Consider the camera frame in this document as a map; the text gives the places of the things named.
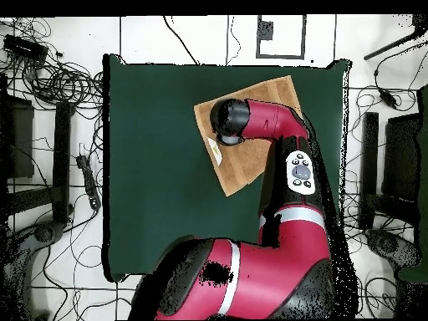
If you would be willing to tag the black box device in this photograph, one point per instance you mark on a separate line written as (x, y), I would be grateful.
(25, 50)

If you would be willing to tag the tan terry towel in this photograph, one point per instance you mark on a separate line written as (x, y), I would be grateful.
(244, 160)

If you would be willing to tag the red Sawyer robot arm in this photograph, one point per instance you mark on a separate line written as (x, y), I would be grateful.
(267, 274)

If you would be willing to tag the dark green table cloth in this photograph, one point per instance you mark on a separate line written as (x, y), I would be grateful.
(150, 167)

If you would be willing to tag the black power adapter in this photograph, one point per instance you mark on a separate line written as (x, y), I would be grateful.
(388, 98)

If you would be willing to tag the black chair base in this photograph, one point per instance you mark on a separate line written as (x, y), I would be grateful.
(391, 247)
(43, 234)

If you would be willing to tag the black rod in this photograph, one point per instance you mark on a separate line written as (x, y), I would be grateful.
(391, 45)

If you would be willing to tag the black metal frame stand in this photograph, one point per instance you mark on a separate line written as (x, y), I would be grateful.
(62, 160)
(371, 160)

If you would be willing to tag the black power strip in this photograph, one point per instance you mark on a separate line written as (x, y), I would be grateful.
(88, 180)

